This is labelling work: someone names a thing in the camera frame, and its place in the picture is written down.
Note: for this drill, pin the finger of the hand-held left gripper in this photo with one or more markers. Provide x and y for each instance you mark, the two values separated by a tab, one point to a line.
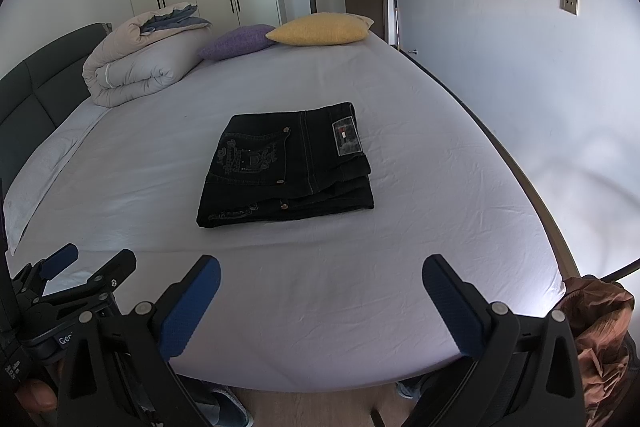
60	259
117	269

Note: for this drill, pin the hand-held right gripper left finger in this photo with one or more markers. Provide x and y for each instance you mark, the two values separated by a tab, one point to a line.
190	307

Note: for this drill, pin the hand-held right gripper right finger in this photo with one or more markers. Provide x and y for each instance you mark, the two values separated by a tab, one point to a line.
452	307

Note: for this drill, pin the black denim pants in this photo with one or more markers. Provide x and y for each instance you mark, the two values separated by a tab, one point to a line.
280	167

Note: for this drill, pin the person's left hand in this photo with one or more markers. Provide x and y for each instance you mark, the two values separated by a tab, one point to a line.
37	396

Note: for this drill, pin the flat white pillow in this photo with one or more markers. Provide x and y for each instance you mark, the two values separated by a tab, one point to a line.
50	177

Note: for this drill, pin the grey slipper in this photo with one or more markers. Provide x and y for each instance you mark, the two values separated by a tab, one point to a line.
230	407
410	388

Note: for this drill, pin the bed with white sheet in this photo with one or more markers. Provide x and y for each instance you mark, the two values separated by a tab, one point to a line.
350	287

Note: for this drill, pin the brown crumpled jacket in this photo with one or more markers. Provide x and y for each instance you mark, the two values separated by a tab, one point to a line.
600	332

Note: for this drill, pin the dark grey padded headboard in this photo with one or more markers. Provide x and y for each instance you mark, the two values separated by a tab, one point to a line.
25	107

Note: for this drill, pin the folded beige duvet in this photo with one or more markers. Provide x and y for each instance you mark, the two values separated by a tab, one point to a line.
145	62

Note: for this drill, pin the purple pillow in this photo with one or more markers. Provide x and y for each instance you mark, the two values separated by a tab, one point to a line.
235	42

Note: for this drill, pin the thin leaning stick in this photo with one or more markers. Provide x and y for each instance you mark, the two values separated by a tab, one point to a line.
396	7

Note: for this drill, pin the yellow pillow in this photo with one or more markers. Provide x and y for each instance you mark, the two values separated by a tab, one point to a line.
320	29

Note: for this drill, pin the metal wall socket plate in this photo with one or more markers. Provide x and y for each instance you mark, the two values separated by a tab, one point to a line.
569	3

